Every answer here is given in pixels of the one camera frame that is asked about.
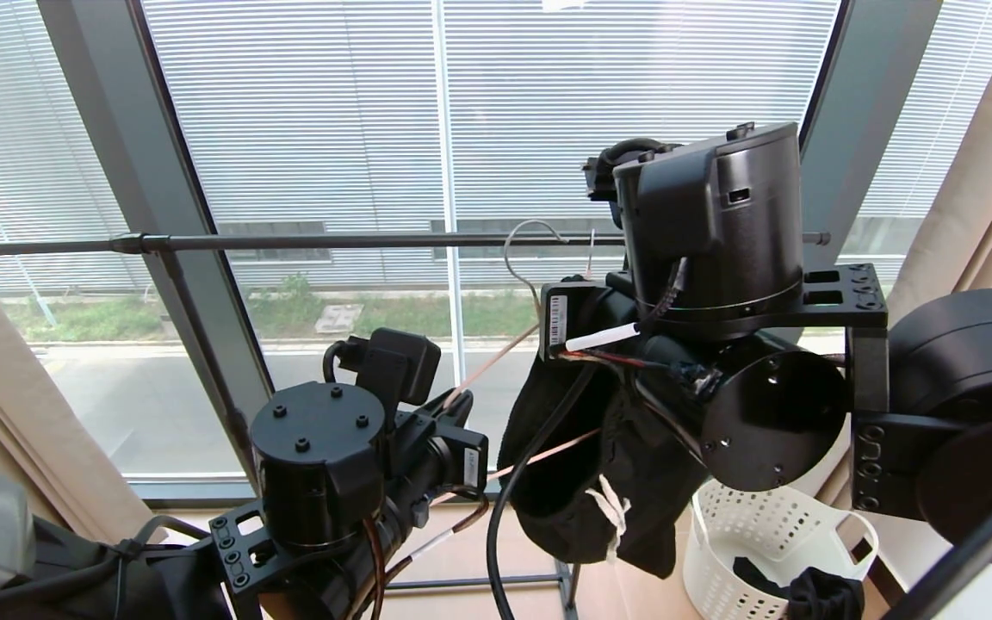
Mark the black shorts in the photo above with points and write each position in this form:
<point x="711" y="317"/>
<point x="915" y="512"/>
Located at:
<point x="565" y="448"/>

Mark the window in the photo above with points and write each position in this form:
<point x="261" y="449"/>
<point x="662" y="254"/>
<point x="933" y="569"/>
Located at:
<point x="100" y="129"/>

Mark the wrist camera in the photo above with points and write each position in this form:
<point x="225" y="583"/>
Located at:
<point x="616" y="168"/>
<point x="393" y="366"/>

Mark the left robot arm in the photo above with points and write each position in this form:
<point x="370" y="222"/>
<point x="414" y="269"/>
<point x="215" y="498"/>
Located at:
<point x="315" y="465"/>

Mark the white laundry basket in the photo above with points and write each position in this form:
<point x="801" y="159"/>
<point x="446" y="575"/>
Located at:
<point x="771" y="525"/>

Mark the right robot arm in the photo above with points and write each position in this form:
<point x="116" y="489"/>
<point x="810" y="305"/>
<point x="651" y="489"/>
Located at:
<point x="720" y="224"/>

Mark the pink clothes hanger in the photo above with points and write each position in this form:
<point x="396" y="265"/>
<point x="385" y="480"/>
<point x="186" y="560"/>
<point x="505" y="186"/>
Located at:
<point x="496" y="362"/>
<point x="591" y="241"/>

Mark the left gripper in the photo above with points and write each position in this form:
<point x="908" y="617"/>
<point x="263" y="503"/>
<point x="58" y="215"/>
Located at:
<point x="440" y="456"/>

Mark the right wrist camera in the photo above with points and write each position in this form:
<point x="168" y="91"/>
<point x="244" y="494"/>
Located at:
<point x="616" y="168"/>

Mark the black clothes rack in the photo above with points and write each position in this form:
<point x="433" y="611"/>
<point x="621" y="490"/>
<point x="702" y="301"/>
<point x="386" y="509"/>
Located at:
<point x="289" y="241"/>

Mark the beige curtain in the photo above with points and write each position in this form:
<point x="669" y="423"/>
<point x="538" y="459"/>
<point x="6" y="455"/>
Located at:
<point x="14" y="413"/>
<point x="978" y="172"/>

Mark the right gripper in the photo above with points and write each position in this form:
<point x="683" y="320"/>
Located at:
<point x="771" y="422"/>

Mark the black garment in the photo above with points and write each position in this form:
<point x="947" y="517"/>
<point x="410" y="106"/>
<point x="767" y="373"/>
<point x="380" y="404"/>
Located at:
<point x="815" y="594"/>

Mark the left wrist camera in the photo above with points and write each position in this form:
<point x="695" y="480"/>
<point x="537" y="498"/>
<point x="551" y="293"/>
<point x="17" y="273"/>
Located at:
<point x="393" y="366"/>

